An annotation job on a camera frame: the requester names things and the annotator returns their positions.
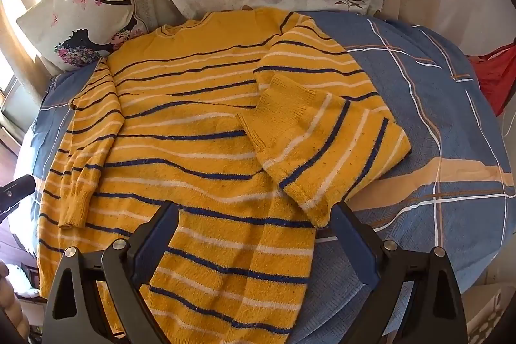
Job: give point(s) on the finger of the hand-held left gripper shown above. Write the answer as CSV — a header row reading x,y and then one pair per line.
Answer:
x,y
16,188

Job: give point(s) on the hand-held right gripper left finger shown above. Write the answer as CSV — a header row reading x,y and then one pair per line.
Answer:
x,y
154,247

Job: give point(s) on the yellow striped sweater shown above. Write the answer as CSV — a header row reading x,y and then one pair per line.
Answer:
x,y
181,150

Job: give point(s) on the person's left hand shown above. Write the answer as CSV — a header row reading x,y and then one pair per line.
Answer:
x,y
12,303

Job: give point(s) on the white cloth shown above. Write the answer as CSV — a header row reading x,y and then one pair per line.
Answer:
x,y
22,279

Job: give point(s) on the red cloth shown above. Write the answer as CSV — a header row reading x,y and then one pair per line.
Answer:
x,y
496,77

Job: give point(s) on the figure print cushion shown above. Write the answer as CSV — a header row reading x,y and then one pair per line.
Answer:
x,y
80,17

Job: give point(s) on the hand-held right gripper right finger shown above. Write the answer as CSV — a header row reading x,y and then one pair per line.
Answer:
x,y
354,247

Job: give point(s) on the blue plaid bedsheet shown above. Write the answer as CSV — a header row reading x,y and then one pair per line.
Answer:
x,y
443,126

